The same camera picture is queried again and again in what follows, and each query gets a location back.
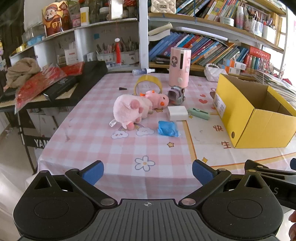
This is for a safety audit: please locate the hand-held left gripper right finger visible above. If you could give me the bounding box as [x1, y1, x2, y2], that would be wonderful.
[179, 159, 277, 208]

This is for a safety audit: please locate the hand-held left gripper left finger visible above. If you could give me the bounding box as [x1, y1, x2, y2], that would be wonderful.
[27, 160, 118, 208]

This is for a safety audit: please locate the yellow cardboard box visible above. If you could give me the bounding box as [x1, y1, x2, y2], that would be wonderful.
[213, 74, 296, 149]

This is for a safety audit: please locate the mint green mini stapler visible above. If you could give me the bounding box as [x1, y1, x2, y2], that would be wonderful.
[188, 108, 211, 120]

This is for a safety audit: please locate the white charger block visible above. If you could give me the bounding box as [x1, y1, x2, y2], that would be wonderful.
[168, 106, 188, 121]

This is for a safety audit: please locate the pink plush pig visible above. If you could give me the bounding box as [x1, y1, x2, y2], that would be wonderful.
[109, 94, 153, 130]

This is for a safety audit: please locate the small toy car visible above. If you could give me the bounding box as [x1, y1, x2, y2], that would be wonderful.
[167, 86, 185, 106]

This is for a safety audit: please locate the pink plush chick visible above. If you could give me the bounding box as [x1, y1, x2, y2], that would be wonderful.
[140, 90, 169, 110]

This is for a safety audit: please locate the yellow tape roll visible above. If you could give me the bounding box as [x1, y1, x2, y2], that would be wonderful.
[134, 75, 163, 96]

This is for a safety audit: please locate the person's right hand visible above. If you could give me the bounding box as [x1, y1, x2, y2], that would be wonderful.
[288, 210, 296, 239]

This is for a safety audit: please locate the black keyboard stand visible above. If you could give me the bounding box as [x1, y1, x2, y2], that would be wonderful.
[17, 109, 56, 174]

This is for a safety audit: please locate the stack of papers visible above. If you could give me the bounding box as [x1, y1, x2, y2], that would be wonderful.
[253, 70, 296, 102]

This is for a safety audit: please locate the black long case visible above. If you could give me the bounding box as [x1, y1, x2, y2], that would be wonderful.
[43, 76, 77, 102]

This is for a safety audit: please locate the white quilted handbag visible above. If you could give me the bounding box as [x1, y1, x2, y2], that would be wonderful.
[205, 64, 228, 82]

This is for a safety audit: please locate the black electronic keyboard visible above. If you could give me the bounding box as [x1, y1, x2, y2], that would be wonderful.
[0, 61, 109, 113]

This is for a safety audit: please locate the red paper decorations pack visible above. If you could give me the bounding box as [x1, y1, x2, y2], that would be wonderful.
[61, 62, 85, 76]
[14, 64, 67, 114]

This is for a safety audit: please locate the orange and white carton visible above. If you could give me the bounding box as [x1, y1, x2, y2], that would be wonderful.
[221, 65, 238, 75]
[224, 58, 247, 70]

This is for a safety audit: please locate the pink cylindrical humidifier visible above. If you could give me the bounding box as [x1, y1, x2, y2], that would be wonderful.
[168, 47, 192, 88]

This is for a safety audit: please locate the small spray bottle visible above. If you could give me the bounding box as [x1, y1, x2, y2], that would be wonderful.
[132, 68, 155, 76]

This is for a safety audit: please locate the red boxed book set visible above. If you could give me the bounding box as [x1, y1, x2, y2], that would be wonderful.
[245, 46, 271, 70]

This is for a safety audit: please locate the white and red card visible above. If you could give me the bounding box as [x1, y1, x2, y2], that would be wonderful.
[64, 48, 79, 65]

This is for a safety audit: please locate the white pencil holder box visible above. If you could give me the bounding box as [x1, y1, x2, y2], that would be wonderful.
[96, 42, 139, 65]

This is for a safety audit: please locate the red hanging tassel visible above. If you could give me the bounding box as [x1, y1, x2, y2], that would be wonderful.
[115, 38, 122, 64]

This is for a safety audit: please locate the row of colorful books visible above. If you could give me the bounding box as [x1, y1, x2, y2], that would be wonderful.
[149, 31, 249, 66]

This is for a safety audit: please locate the brown cloth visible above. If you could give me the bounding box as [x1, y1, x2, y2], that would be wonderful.
[6, 57, 41, 88]

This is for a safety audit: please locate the white pen cup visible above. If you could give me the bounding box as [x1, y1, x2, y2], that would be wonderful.
[261, 20, 277, 44]

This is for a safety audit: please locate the bundle of yellow sticks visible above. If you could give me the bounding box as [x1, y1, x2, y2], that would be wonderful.
[274, 13, 284, 47]

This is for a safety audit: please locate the white bookshelf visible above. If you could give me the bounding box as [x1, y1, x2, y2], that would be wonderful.
[9, 0, 288, 77]

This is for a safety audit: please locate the thick cream-paged book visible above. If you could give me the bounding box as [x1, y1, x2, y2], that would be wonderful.
[148, 22, 173, 41]

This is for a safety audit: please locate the white round tin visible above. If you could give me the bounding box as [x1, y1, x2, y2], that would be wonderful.
[220, 16, 235, 26]

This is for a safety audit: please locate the white jar yellow label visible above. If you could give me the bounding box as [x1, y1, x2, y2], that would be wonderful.
[80, 7, 90, 26]

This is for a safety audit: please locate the fortune god printed canister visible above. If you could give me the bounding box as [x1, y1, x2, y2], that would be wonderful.
[42, 1, 71, 37]

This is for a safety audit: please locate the row of slim paperback books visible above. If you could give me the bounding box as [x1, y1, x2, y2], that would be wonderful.
[176, 0, 238, 22]

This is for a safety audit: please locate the cream quilted handbag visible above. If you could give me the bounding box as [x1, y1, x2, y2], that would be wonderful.
[151, 0, 176, 14]

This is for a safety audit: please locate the white cable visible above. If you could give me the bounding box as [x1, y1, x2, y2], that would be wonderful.
[240, 0, 263, 48]

